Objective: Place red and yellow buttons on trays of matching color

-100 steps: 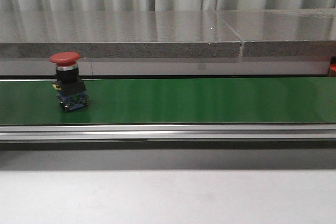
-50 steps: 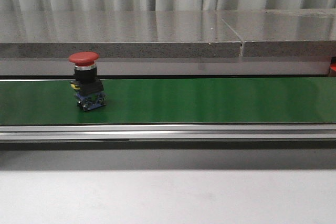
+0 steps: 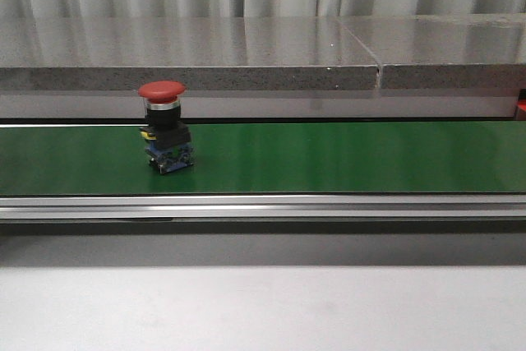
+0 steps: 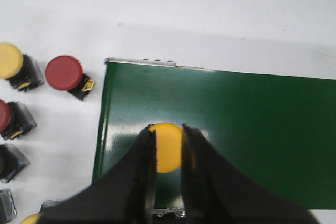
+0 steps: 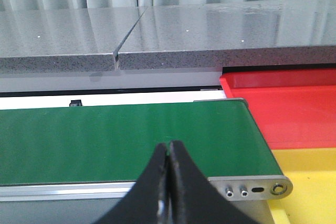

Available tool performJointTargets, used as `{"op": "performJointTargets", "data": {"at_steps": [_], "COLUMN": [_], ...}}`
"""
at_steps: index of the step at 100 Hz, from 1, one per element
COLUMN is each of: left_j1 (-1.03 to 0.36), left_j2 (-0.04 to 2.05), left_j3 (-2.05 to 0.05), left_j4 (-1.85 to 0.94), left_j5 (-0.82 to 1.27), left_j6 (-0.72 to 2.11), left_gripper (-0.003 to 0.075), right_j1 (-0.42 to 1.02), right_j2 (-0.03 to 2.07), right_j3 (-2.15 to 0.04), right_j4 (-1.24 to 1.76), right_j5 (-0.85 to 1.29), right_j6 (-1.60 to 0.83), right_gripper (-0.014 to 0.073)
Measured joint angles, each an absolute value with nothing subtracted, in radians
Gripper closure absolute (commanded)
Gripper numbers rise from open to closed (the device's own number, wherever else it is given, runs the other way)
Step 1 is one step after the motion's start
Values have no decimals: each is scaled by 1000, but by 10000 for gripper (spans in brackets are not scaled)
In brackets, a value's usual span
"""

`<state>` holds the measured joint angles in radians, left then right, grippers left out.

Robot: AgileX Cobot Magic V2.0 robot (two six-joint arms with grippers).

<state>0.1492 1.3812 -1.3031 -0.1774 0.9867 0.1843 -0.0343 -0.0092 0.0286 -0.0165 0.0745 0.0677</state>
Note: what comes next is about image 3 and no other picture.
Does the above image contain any aluminium conveyor frame rail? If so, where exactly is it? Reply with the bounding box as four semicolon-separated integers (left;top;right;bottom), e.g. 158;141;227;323
1;193;525;224

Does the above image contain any red plate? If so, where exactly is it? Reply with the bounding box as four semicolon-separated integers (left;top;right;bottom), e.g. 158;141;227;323
514;99;526;121

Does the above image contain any grey stone counter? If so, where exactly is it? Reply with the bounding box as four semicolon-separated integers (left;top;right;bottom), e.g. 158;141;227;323
0;13;526;120

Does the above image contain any red mushroom push button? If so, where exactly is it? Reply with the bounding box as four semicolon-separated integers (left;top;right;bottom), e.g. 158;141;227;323
138;81;193;174

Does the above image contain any green conveyor belt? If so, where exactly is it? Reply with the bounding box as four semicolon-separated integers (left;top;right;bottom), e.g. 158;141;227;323
1;121;525;196

